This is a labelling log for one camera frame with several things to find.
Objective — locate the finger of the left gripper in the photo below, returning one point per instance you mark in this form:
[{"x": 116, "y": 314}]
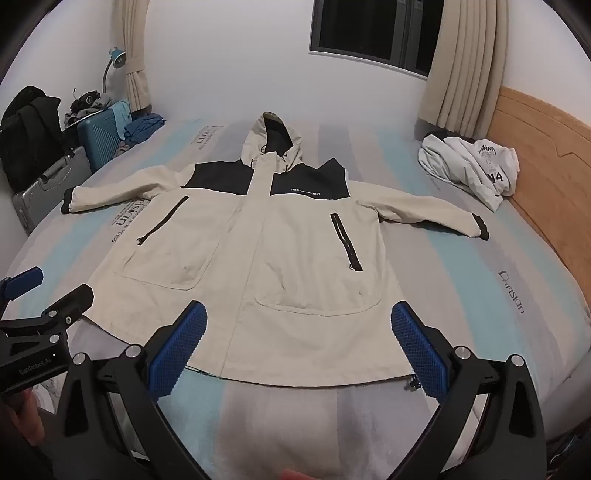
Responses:
[
  {"x": 64, "y": 312},
  {"x": 14, "y": 287}
]

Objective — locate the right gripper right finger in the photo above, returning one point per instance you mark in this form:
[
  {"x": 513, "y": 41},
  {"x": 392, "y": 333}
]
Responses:
[{"x": 509, "y": 442}]

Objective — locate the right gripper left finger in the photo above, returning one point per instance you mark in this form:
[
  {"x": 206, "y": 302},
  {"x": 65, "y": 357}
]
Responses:
[{"x": 108, "y": 424}]

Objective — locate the cream and black hooded jacket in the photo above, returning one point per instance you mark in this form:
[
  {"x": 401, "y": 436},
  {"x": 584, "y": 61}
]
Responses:
[{"x": 288, "y": 259}]

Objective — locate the blue crumpled clothes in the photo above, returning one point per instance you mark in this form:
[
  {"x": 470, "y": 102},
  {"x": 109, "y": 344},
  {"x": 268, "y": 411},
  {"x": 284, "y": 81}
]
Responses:
[{"x": 141, "y": 129}]

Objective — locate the person's left hand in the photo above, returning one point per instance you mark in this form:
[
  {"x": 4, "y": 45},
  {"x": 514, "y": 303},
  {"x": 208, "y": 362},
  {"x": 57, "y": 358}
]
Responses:
[{"x": 22, "y": 409}]

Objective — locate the grey hard suitcase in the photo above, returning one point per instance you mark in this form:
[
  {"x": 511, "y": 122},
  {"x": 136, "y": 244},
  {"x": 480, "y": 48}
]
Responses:
[{"x": 36, "y": 202}]

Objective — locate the striped bed sheet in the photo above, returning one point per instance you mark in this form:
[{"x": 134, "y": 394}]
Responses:
[{"x": 509, "y": 294}]

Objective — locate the black backpack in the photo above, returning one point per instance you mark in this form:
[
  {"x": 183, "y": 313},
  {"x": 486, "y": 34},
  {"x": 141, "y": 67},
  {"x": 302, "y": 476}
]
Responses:
[{"x": 31, "y": 137}]

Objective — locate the teal suitcase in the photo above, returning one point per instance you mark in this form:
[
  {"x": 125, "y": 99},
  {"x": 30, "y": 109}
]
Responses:
[{"x": 100, "y": 135}]

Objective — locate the dark clutter pile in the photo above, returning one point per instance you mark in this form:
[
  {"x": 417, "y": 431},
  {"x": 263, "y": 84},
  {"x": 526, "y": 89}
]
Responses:
[{"x": 87, "y": 104}]

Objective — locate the light blue folded cloth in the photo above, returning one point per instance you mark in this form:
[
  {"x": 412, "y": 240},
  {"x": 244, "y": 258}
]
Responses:
[{"x": 122, "y": 116}]

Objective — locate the wooden headboard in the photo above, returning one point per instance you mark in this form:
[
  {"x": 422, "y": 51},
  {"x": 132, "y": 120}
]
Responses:
[{"x": 553, "y": 191}]

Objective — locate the teal desk lamp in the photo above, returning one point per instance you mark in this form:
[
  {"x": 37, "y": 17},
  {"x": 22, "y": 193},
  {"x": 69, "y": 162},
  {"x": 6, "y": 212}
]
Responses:
[{"x": 117, "y": 60}]

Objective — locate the white printed garment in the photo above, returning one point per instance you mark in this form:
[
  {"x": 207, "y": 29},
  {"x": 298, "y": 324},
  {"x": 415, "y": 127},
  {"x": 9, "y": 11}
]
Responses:
[{"x": 482, "y": 168}]

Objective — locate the beige left curtain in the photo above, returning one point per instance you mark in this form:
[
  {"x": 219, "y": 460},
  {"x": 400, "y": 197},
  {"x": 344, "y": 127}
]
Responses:
[{"x": 128, "y": 22}]

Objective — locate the beige curtain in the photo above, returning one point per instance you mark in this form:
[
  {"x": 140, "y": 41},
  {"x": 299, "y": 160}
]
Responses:
[
  {"x": 128, "y": 22},
  {"x": 468, "y": 67}
]

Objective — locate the beige right curtain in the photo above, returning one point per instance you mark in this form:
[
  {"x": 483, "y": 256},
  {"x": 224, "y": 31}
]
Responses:
[{"x": 468, "y": 67}]

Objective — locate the dark window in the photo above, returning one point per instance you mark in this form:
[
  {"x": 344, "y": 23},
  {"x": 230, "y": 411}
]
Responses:
[{"x": 400, "y": 33}]

